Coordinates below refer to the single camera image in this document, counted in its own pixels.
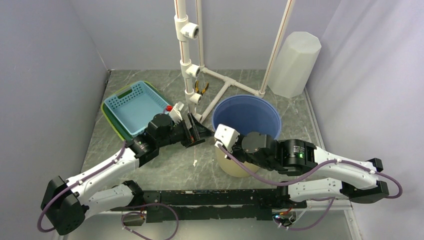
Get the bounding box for teal perforated plastic basket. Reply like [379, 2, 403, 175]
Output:
[103, 80, 173, 137]

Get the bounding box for blue and cream bucket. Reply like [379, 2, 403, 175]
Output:
[211, 94, 283, 139]

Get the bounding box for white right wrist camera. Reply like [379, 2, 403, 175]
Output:
[214, 123, 240, 153]

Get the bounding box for white octagonal plastic container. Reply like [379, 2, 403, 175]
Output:
[267, 31, 322, 98]

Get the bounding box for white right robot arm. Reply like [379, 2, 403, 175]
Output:
[226, 132, 390, 208]

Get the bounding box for black base bar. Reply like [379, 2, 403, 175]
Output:
[116, 188, 307, 223]

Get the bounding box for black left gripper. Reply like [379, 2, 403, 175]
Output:
[158, 112, 215, 149]

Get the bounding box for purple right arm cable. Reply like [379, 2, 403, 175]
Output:
[215, 144, 403, 232]

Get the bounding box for white PVC pipe frame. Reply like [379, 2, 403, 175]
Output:
[173, 0, 297, 123]

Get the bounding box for cream yellow outer bucket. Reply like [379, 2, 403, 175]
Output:
[215, 147, 250, 178]

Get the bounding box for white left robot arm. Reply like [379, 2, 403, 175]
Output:
[37, 113, 214, 236]

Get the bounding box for yellow handled pliers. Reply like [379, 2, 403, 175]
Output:
[194, 80, 209, 96]

